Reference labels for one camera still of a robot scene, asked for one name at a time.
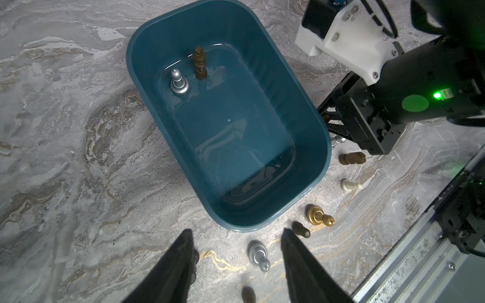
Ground cream chess piece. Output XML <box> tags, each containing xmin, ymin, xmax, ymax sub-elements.
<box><xmin>341</xmin><ymin>179</ymin><xmax>364</xmax><ymax>192</ymax></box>

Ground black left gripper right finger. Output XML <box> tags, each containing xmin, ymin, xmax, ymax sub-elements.
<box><xmin>281</xmin><ymin>229</ymin><xmax>353</xmax><ymax>302</ymax></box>

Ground dark bronze chess piece front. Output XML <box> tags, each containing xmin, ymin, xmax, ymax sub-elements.
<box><xmin>241</xmin><ymin>286</ymin><xmax>256</xmax><ymax>303</ymax></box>

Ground gold chess pawn right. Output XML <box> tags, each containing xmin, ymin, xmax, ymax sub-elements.
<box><xmin>306</xmin><ymin>205</ymin><xmax>335</xmax><ymax>227</ymax></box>

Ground teal plastic storage box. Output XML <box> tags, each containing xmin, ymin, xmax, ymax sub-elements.
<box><xmin>126</xmin><ymin>1</ymin><xmax>332</xmax><ymax>232</ymax></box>

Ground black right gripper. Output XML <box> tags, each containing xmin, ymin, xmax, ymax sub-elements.
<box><xmin>317</xmin><ymin>37</ymin><xmax>484</xmax><ymax>155</ymax></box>

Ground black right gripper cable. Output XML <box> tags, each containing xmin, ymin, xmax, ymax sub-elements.
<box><xmin>359</xmin><ymin>0</ymin><xmax>399</xmax><ymax>39</ymax></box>

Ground bronze rook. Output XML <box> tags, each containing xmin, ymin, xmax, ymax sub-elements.
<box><xmin>193</xmin><ymin>46</ymin><xmax>208</xmax><ymax>81</ymax></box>

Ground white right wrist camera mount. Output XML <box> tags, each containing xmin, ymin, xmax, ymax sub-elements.
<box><xmin>295</xmin><ymin>1</ymin><xmax>403</xmax><ymax>86</ymax></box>

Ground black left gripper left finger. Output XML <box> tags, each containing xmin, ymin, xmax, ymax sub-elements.
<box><xmin>123</xmin><ymin>229</ymin><xmax>195</xmax><ymax>302</ymax></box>

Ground dark chess piece beside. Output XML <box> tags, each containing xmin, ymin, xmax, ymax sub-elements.
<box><xmin>189</xmin><ymin>249</ymin><xmax>200</xmax><ymax>285</ymax></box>

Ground aluminium front rail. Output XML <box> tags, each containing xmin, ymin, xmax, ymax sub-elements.
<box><xmin>352</xmin><ymin>148</ymin><xmax>484</xmax><ymax>302</ymax></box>

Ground silver chess pawn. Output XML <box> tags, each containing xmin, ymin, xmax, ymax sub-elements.
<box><xmin>248</xmin><ymin>240</ymin><xmax>271</xmax><ymax>273</ymax></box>

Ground silver piece near gripper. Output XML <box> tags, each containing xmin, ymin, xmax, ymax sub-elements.
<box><xmin>331</xmin><ymin>135</ymin><xmax>347</xmax><ymax>148</ymax></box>

